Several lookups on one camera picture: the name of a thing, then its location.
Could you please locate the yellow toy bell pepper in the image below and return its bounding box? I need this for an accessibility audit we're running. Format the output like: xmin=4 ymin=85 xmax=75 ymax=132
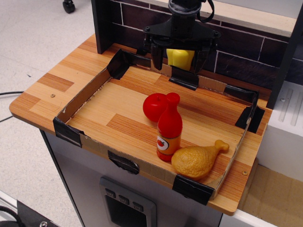
xmin=166 ymin=49 xmax=195 ymax=71

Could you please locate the white toy sink unit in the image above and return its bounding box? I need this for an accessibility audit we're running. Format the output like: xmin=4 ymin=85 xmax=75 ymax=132
xmin=257 ymin=81 xmax=303 ymax=181

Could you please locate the black caster wheel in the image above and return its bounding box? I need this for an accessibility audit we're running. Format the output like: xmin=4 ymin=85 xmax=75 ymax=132
xmin=62 ymin=0 xmax=75 ymax=14

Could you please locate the cardboard fence with black tape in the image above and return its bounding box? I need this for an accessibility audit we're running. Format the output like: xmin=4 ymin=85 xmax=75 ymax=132
xmin=53 ymin=50 xmax=264 ymax=212

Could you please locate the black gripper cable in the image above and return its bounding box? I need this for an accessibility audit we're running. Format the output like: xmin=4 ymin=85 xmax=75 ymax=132
xmin=196 ymin=0 xmax=215 ymax=24

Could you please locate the black floor cable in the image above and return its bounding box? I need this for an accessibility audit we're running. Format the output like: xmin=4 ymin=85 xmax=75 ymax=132
xmin=0 ymin=91 xmax=25 ymax=123

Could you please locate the red hot sauce bottle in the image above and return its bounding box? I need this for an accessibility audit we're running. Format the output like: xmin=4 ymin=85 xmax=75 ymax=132
xmin=157 ymin=93 xmax=183 ymax=162

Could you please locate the yellow toy chicken drumstick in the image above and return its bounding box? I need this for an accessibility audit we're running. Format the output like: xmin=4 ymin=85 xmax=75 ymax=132
xmin=171 ymin=140 xmax=229 ymax=180

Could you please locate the grey oven control panel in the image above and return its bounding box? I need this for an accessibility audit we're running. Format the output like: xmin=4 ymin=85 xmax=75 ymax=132
xmin=99 ymin=177 xmax=157 ymax=227

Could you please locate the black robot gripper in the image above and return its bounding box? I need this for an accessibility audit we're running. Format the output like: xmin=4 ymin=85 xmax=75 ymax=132
xmin=143 ymin=16 xmax=221 ymax=73

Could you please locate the red toy tomato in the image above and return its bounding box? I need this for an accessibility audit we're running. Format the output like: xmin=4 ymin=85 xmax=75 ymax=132
xmin=143 ymin=93 xmax=168 ymax=122

